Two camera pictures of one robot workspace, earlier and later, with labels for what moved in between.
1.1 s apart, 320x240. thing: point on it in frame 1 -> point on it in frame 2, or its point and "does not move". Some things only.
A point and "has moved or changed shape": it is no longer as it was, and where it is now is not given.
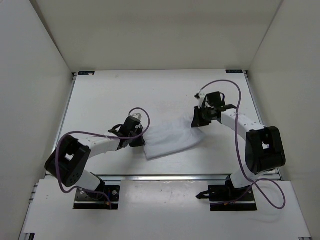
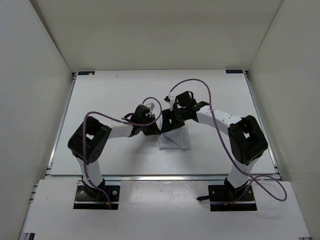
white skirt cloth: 170,134 has moved or changed shape
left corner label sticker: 86,72 does not move
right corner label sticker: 234,71 does not move
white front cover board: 162,209 does not move
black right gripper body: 207,116 -> 181,115
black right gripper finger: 198,120 -> 169,120
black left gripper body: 137,142 -> 149,130
